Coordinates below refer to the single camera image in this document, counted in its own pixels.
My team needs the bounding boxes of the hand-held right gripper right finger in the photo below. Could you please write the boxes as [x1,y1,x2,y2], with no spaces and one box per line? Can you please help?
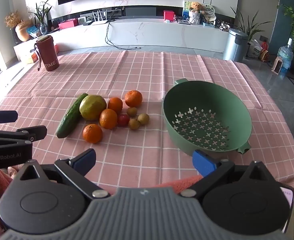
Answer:
[181,149,285,200]

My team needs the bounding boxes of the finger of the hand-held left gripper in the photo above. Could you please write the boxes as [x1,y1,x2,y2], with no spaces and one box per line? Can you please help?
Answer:
[0,125,48,144]
[0,109,19,124]

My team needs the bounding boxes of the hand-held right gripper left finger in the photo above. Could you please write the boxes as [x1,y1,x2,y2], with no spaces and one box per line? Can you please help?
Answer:
[13,148,111,200]

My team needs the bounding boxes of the orange mandarin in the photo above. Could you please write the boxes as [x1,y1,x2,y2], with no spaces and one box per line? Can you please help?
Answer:
[83,124,103,144]
[108,97,124,114]
[125,90,143,108]
[99,108,118,130]

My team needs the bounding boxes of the green cucumber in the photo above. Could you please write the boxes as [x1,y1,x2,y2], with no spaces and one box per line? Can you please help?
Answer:
[56,93,89,139]

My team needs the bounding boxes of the large yellow-green citrus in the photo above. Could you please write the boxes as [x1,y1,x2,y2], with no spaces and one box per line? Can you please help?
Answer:
[79,94,107,121]

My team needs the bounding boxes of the red tomato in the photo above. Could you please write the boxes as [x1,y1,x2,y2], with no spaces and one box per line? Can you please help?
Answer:
[117,114,130,127]

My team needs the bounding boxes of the brown round potato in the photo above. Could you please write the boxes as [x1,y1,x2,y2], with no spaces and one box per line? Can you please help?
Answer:
[128,118,141,130]

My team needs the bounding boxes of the green plastic colander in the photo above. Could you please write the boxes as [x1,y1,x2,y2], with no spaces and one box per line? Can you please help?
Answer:
[162,78,253,154]

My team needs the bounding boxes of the red water bottle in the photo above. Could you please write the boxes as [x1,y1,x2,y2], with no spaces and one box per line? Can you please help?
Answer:
[34,35,60,72]

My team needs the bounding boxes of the dried flowers in beige vase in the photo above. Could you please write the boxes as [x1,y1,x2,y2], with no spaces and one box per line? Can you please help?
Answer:
[4,11,33,42]

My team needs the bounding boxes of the blue packet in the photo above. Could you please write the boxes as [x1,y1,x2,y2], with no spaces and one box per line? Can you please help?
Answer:
[27,26,41,37]

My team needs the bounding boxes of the pink checked tablecloth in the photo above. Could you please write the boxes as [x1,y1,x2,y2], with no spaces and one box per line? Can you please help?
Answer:
[0,50,294,195]

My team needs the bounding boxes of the green plant in glass vase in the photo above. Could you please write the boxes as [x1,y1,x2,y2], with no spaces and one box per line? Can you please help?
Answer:
[28,0,53,35]

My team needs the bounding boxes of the long red box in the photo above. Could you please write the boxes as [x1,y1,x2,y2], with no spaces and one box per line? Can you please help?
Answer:
[58,19,79,30]

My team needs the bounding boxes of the grey pedal bin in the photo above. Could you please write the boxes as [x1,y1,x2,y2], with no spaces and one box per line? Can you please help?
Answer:
[223,28,249,63]

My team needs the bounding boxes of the small beige heater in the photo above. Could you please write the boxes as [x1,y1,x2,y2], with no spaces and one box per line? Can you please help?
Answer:
[273,56,285,74]

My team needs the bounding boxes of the white plastic bag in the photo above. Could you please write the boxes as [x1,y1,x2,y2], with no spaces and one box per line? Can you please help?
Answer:
[247,40,263,58]

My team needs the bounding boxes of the white router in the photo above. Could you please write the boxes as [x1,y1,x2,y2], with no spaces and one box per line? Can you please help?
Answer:
[91,9,109,25]

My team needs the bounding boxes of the red bag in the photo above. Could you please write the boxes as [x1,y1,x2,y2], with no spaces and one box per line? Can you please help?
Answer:
[259,42,269,62]

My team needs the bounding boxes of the blue water jug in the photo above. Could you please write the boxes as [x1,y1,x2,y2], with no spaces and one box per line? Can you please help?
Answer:
[277,38,294,75]

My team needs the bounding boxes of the white marble television console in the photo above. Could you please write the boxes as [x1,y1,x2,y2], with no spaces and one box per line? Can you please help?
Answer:
[13,5,234,60]

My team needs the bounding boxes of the black and white ornament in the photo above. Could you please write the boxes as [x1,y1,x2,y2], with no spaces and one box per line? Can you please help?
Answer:
[217,20,229,32]

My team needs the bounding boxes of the potted long-leaf plant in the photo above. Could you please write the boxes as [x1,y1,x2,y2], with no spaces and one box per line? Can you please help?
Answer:
[231,6,265,45]

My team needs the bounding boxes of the small red box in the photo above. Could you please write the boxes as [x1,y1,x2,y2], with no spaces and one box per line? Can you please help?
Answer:
[163,10,175,22]

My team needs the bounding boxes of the decorative plate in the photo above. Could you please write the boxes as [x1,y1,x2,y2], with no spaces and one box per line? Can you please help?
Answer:
[202,4,215,15]

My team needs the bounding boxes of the brown teddy bear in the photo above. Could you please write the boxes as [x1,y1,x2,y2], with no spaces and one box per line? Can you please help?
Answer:
[189,2,205,14]

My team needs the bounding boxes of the black cable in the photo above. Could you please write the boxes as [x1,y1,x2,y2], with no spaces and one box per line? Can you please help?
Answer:
[105,21,142,50]

